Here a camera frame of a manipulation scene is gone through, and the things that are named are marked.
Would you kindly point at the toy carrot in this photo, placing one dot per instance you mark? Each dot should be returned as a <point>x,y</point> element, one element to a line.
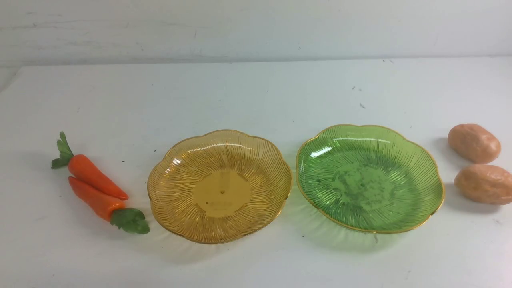
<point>82,168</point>
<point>110,209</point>

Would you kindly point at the toy potato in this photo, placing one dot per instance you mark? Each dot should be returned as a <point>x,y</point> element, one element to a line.
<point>474,143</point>
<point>485,183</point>

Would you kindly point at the amber ribbed plastic plate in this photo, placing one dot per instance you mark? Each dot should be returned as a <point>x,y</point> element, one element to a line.
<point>219,187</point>

